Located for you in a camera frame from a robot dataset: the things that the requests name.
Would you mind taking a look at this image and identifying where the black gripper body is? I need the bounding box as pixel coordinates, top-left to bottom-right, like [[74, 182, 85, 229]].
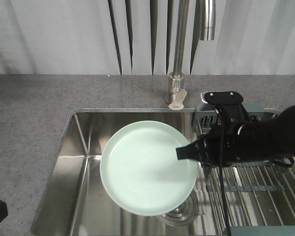
[[198, 123, 238, 167]]

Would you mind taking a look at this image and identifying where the stainless steel kitchen faucet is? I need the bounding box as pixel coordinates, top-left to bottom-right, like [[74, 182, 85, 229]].
[[166, 0, 216, 111]]

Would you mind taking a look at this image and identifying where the mint green round plate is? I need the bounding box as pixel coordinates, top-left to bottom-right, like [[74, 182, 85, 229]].
[[100, 120, 198, 216]]

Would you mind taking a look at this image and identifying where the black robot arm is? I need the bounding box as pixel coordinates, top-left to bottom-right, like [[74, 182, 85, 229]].
[[176, 106, 295, 166]]

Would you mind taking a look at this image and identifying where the teal roll-up drying rack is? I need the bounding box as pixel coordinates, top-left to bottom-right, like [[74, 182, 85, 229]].
[[191, 103, 295, 236]]

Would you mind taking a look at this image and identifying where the round steel sink drain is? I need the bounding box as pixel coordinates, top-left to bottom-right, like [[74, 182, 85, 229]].
[[157, 190, 199, 227]]

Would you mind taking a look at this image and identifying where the stainless steel sink basin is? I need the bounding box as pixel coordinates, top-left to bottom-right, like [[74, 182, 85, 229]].
[[31, 109, 217, 236]]

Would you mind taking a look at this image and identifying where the white pleated curtain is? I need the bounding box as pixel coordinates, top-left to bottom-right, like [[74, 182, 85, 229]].
[[0, 0, 295, 75]]

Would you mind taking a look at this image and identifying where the black camera cable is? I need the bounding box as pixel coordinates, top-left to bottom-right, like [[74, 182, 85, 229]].
[[215, 104, 233, 236]]

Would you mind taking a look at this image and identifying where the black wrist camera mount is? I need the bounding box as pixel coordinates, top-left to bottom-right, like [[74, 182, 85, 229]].
[[201, 91, 250, 125]]

